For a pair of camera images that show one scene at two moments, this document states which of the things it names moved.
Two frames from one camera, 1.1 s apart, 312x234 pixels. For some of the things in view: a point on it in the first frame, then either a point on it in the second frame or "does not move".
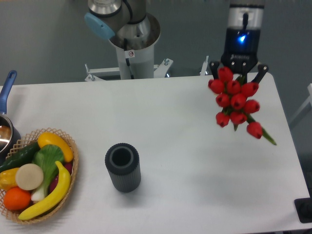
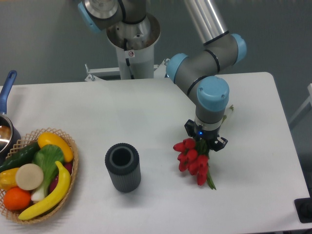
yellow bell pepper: (8, 179) does not move
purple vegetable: (68, 166) does not move
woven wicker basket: (23, 144) does not move
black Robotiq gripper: (241, 53) to (198, 132)
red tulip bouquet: (232, 97) to (193, 158)
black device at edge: (303, 207) does not move
